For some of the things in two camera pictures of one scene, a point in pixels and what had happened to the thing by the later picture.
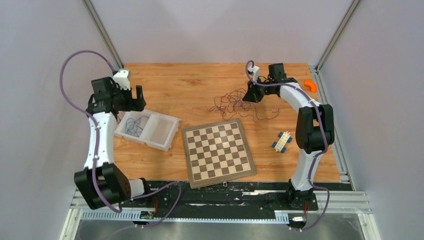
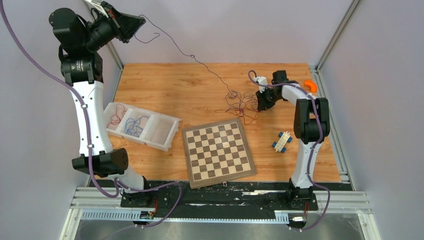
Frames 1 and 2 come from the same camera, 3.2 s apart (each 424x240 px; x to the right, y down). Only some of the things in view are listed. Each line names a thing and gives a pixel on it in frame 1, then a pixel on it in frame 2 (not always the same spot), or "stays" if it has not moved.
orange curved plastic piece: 311,85 stays
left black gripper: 138,104 -> 128,24
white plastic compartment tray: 148,128 stays
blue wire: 131,126 stays
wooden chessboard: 217,152 stays
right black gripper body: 264,90 -> 268,98
